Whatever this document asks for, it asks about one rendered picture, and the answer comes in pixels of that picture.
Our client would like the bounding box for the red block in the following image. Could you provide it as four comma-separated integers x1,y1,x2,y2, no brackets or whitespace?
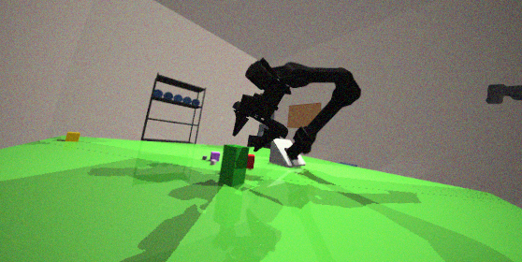
246,154,255,169

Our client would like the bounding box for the green block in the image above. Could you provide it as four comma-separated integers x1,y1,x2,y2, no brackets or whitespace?
219,163,247,187
221,145,249,167

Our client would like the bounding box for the small yellow block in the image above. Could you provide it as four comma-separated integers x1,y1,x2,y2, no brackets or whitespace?
65,132,80,142

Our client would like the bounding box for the purple cube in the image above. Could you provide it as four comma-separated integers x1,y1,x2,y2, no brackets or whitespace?
210,152,220,162

